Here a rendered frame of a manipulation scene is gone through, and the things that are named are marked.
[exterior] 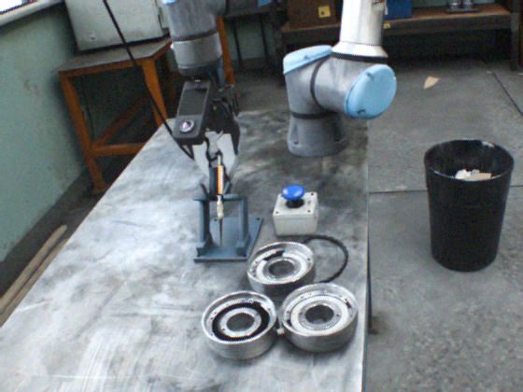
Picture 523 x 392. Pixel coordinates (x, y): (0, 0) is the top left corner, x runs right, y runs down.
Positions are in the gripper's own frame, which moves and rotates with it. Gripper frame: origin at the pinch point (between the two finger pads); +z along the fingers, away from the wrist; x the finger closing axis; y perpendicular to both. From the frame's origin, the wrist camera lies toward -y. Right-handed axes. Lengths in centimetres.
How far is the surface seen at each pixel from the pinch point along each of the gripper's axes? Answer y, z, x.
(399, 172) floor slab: 167, 92, -33
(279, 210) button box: -0.1, 7.4, -9.5
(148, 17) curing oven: 184, -1, 93
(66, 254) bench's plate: -7.3, 12.0, 32.9
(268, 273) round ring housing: -15.4, 9.0, -10.2
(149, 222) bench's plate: 3.7, 12.0, 18.6
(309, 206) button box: 0.8, 7.4, -14.7
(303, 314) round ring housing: -24.3, 9.0, -16.9
